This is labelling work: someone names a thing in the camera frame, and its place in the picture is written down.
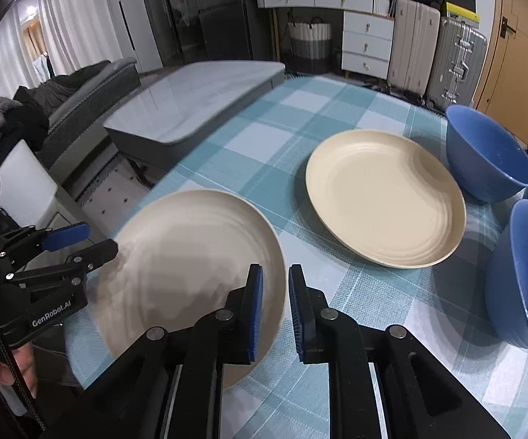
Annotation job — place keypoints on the dark cloth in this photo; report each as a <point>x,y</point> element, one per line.
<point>26,114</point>

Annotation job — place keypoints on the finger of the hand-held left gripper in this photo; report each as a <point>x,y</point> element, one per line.
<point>67,236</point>
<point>95,254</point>

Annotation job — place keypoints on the patterned floor rug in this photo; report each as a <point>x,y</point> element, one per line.
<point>108,192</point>

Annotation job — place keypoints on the white drawer dresser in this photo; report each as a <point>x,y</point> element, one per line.
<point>367,41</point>

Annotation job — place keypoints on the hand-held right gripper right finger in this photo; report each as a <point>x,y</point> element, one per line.
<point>297,315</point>

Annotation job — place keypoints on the cream yellow plate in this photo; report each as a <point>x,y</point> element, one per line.
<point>383,196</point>

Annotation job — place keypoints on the beige ribbed plate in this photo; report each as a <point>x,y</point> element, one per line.
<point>177,260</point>

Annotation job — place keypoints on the teal checkered tablecloth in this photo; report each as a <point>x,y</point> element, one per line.
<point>264,137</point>

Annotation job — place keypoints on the beige suitcase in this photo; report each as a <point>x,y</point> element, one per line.
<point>412,45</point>

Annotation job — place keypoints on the dark refrigerator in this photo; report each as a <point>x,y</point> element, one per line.
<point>209,13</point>

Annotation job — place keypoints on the silver suitcase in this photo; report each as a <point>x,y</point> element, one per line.
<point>456,59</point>

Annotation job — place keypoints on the grey sofa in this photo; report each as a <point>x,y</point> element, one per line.
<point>90,96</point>

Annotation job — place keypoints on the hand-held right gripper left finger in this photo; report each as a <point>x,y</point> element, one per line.
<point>255,315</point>

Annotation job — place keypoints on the white stool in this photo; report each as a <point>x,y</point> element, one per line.
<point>21,183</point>

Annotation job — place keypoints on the striped laundry basket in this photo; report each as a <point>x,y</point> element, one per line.
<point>309,45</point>

